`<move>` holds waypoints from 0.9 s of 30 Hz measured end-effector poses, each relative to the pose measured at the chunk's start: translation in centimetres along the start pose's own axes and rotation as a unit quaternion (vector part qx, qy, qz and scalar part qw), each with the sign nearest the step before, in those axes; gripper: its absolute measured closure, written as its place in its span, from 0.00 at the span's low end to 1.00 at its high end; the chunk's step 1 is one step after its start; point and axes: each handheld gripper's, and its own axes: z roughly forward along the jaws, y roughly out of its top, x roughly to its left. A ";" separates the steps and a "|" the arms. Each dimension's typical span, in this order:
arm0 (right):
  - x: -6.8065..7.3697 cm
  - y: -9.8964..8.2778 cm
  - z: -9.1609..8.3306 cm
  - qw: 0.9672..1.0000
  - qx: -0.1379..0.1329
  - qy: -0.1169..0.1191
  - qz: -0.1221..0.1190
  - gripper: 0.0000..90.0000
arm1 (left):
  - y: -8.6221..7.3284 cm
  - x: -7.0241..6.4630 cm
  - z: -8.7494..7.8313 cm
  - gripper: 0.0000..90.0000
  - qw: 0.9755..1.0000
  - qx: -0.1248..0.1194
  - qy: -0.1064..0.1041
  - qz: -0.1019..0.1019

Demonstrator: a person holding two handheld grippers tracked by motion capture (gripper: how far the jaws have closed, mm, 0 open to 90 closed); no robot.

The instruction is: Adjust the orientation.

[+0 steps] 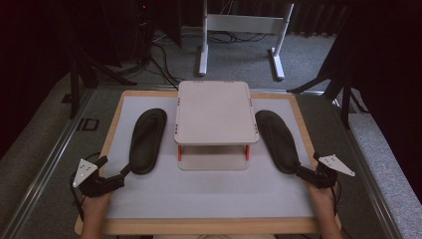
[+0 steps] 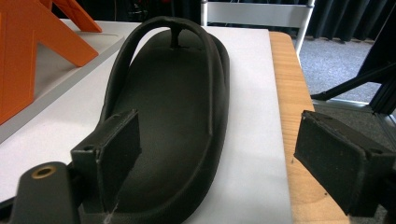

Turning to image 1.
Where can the black insole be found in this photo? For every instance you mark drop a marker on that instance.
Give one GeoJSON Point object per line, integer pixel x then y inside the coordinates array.
{"type": "Point", "coordinates": [278, 141]}
{"type": "Point", "coordinates": [147, 141]}

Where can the dark computer tower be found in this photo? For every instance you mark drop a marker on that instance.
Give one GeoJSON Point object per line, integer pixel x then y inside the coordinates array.
{"type": "Point", "coordinates": [143, 30]}

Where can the black tripod stand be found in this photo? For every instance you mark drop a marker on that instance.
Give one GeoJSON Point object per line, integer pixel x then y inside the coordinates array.
{"type": "Point", "coordinates": [75, 83]}
{"type": "Point", "coordinates": [345, 93]}

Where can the metal floor rail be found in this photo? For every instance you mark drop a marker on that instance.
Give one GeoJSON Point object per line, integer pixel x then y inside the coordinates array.
{"type": "Point", "coordinates": [40, 176]}
{"type": "Point", "coordinates": [371, 186]}

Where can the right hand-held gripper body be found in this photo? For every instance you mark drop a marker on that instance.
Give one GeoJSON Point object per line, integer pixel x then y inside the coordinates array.
{"type": "Point", "coordinates": [326, 172]}

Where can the black tape floor mark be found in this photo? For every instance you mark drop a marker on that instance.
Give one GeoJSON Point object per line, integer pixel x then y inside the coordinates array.
{"type": "Point", "coordinates": [88, 124]}

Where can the white two-tier shoe rack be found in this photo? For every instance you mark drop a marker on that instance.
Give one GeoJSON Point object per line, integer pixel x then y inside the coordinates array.
{"type": "Point", "coordinates": [215, 113]}

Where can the person's left hand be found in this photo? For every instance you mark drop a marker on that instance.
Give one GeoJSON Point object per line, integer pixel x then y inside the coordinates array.
{"type": "Point", "coordinates": [96, 207]}

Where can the white metal table frame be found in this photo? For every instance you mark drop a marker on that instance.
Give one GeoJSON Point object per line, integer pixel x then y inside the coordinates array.
{"type": "Point", "coordinates": [245, 24]}

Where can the person's right hand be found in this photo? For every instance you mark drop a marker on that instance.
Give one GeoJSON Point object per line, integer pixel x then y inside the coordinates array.
{"type": "Point", "coordinates": [320, 199]}

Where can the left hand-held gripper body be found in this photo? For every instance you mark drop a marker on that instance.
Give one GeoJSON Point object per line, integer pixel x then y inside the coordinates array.
{"type": "Point", "coordinates": [94, 184]}

